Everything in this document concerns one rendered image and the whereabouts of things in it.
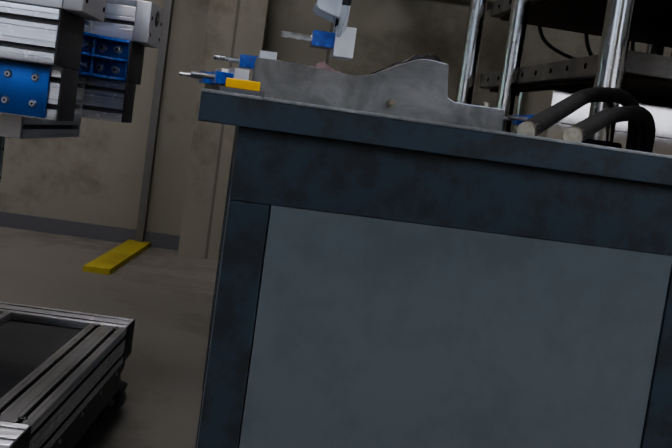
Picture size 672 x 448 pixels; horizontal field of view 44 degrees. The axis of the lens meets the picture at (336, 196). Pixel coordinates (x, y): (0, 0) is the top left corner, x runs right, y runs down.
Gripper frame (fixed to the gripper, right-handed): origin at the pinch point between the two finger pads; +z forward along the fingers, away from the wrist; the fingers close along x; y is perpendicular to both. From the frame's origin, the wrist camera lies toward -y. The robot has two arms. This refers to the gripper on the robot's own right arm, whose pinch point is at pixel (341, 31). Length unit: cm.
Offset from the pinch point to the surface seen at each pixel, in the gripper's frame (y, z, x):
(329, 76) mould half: -0.1, 7.6, -10.1
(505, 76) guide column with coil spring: -63, -6, -98
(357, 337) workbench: -2, 43, 50
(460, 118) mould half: -27.0, 11.9, -10.1
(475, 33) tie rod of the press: -62, -23, -138
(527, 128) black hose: -28.3, 13.2, 25.5
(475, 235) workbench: -15, 28, 50
